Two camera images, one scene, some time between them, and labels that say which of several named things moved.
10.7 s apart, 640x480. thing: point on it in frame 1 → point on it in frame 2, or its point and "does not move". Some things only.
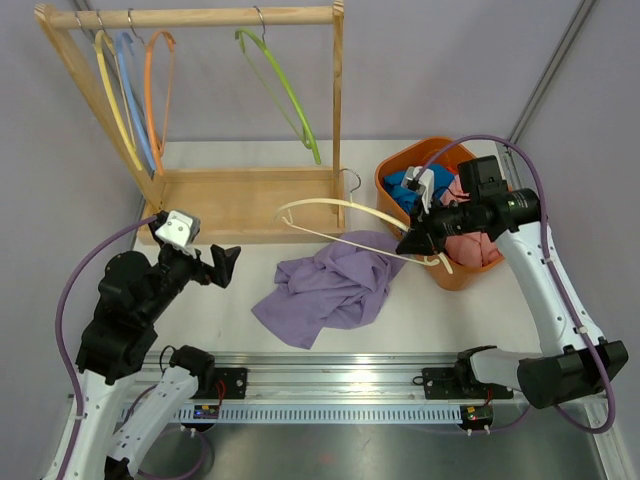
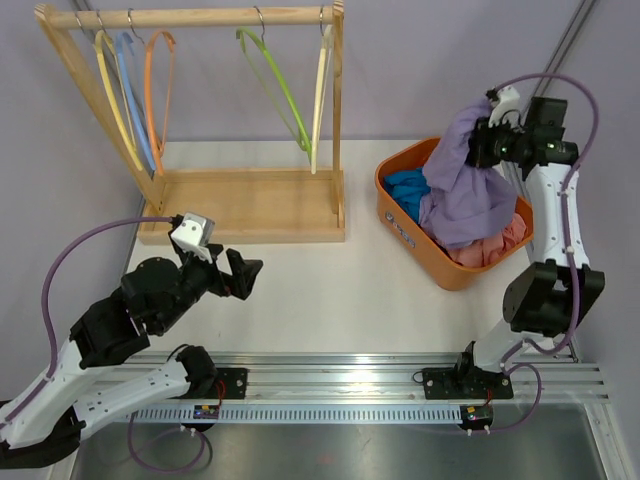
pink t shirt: [472, 248] does not move
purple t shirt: [344, 285] → [464, 203]
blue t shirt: [413, 202] does not move
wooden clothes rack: [223, 203] does not move
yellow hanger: [97, 38] does not move
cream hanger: [430, 262] → [323, 81]
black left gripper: [221, 272] → [244, 272]
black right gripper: [422, 243] → [478, 145]
